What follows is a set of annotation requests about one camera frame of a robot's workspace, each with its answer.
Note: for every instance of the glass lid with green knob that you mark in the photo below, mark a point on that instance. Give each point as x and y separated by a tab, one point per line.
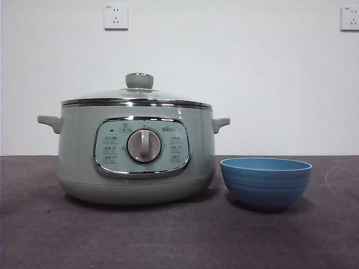
139	81

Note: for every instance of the pale green electric steamer pot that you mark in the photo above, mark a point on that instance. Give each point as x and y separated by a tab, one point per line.
78	157

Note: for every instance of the blue ribbed bowl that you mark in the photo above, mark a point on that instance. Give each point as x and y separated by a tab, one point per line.
266	185

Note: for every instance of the white wall socket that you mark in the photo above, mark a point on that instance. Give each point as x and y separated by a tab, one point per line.
116	16
350	18

